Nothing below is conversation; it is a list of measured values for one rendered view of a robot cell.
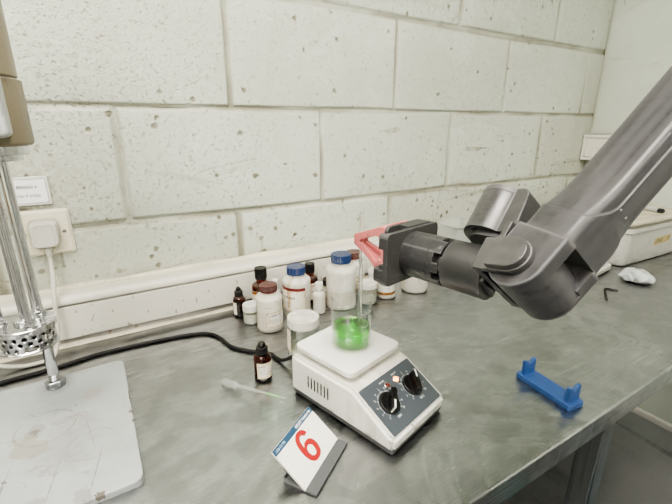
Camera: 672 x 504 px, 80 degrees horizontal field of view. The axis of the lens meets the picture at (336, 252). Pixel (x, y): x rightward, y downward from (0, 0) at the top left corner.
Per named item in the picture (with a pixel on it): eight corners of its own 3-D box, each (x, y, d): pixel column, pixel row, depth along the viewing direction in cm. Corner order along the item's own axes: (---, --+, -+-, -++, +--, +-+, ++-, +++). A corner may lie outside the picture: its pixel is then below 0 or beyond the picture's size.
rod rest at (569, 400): (583, 406, 62) (588, 386, 60) (568, 412, 60) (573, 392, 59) (529, 371, 70) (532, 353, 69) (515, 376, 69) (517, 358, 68)
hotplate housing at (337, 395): (443, 410, 61) (447, 364, 58) (392, 460, 52) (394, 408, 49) (337, 355, 75) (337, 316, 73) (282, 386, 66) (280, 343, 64)
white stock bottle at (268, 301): (252, 330, 84) (249, 286, 81) (265, 319, 89) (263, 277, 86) (275, 335, 82) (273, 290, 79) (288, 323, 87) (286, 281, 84)
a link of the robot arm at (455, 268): (481, 288, 40) (497, 311, 43) (510, 231, 41) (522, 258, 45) (423, 270, 44) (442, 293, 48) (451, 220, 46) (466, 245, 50)
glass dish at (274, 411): (303, 408, 61) (303, 396, 60) (281, 431, 56) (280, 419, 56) (274, 397, 64) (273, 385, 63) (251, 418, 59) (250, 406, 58)
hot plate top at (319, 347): (401, 347, 63) (402, 342, 63) (351, 381, 55) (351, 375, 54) (345, 322, 71) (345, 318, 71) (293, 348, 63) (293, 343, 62)
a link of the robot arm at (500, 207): (518, 269, 34) (563, 317, 38) (569, 162, 37) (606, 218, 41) (421, 257, 44) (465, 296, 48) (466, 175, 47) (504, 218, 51)
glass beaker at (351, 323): (346, 331, 67) (347, 284, 64) (379, 344, 63) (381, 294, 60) (319, 349, 61) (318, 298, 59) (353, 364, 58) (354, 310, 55)
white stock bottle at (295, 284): (294, 304, 96) (293, 259, 93) (316, 310, 93) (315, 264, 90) (277, 314, 91) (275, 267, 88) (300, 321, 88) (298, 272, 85)
